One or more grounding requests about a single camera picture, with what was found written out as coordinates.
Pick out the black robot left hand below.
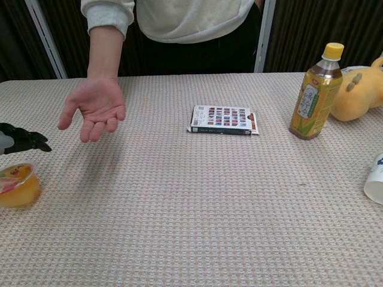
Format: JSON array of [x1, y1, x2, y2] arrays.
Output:
[[0, 122, 53, 155]]

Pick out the person's right hand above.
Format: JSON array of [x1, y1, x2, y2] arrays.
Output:
[[57, 76, 127, 144]]

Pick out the orange fruit jelly cup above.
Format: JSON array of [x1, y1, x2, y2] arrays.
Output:
[[0, 163, 41, 209]]

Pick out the person's right forearm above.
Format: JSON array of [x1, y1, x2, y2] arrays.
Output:
[[86, 25, 125, 81]]

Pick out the black trousers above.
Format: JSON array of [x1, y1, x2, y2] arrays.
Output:
[[118, 0, 264, 77]]

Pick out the flat box with picture grid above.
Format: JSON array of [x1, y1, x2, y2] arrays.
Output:
[[186, 105, 260, 137]]

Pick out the white sweatshirt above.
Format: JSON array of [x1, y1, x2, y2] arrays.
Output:
[[80, 0, 251, 45]]

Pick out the beige waffle tablecloth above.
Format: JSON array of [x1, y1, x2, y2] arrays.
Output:
[[0, 71, 383, 287]]

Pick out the dark curtain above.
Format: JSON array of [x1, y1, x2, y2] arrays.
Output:
[[0, 0, 383, 83]]

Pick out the yellow corn tea bottle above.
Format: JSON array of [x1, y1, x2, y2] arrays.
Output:
[[288, 42, 345, 141]]

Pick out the yellow plush toy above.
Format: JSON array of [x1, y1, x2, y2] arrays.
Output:
[[329, 56, 383, 123]]

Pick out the white paper cup blue print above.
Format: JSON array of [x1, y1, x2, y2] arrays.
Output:
[[363, 152, 383, 206]]

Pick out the white metal frame post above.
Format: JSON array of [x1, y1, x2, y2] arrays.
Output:
[[23, 0, 69, 80], [254, 0, 276, 74]]

